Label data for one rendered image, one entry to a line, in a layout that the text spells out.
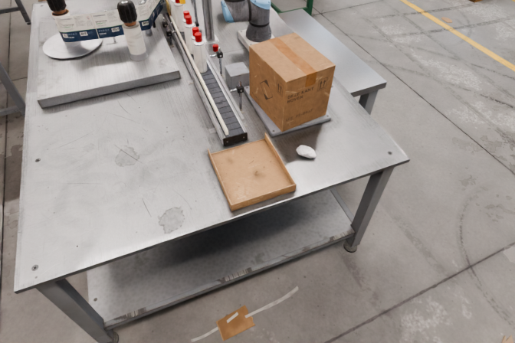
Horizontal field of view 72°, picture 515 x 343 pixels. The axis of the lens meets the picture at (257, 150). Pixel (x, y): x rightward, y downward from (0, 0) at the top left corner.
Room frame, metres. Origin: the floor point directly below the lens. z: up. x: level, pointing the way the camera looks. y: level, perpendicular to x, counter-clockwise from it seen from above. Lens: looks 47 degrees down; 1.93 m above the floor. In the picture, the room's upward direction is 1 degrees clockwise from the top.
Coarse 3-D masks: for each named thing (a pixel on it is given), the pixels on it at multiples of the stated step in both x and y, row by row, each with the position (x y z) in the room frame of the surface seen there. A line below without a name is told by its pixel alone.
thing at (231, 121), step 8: (168, 16) 2.10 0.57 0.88; (184, 32) 1.90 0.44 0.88; (184, 40) 1.82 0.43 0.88; (184, 48) 1.73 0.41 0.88; (192, 56) 1.66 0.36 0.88; (208, 72) 1.51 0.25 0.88; (208, 80) 1.44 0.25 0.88; (216, 80) 1.44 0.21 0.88; (208, 88) 1.38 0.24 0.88; (216, 88) 1.38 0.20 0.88; (216, 96) 1.31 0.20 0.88; (224, 96) 1.31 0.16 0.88; (216, 104) 1.26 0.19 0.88; (224, 104) 1.26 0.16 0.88; (224, 112) 1.21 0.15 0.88; (232, 112) 1.21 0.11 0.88; (224, 120) 1.15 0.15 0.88; (232, 120) 1.15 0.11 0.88; (232, 128) 1.10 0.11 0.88; (240, 128) 1.10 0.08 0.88
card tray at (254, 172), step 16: (256, 144) 1.05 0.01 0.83; (272, 144) 1.02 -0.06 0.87; (224, 160) 0.96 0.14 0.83; (240, 160) 0.96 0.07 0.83; (256, 160) 0.96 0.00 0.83; (272, 160) 0.96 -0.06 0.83; (224, 176) 0.87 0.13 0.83; (240, 176) 0.87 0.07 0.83; (256, 176) 0.88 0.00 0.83; (272, 176) 0.88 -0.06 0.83; (288, 176) 0.86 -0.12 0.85; (224, 192) 0.79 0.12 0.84; (240, 192) 0.80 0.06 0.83; (256, 192) 0.80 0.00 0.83; (272, 192) 0.77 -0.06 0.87; (288, 192) 0.80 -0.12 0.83
